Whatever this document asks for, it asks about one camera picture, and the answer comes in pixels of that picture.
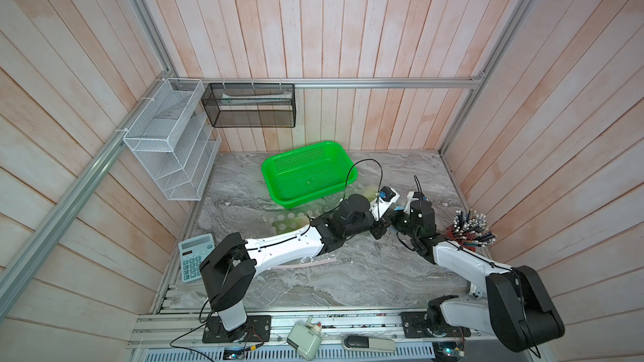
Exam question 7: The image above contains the clear zip bag blue seal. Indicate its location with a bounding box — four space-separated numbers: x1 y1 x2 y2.
359 185 383 207

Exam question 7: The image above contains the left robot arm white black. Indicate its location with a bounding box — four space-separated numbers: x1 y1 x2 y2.
199 187 400 333

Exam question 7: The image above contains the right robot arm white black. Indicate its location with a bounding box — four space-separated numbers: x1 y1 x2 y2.
390 199 565 353

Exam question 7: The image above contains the green plastic basket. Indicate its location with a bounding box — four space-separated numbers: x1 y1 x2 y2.
262 141 358 209

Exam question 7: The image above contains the white box device front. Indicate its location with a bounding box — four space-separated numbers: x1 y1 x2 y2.
287 320 322 361

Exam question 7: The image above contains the teal calculator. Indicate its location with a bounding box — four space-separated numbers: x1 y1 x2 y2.
179 234 215 283

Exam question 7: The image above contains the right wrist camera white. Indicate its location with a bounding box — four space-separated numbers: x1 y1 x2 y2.
404 191 424 214

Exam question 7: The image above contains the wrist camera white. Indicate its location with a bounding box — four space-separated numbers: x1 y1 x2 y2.
404 191 424 214
370 186 400 221

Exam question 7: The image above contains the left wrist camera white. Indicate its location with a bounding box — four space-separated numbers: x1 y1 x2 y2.
370 186 400 221

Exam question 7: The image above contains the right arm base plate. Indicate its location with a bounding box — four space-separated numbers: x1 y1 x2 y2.
400 311 471 339

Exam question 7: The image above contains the aluminium rail back wall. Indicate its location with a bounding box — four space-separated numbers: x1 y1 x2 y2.
199 77 482 89

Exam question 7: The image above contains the aluminium rail wall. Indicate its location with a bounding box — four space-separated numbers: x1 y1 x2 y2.
1 70 175 319
199 77 482 89

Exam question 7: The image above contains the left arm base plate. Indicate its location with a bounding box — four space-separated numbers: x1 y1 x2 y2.
202 315 272 344

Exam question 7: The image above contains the black mesh wall basket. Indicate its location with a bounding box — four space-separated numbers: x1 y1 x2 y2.
201 82 297 128

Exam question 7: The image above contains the white wire mesh shelf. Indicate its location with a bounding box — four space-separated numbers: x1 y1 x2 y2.
124 78 221 201

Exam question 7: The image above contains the aluminium rail left wall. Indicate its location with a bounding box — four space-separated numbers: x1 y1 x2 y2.
1 70 175 319

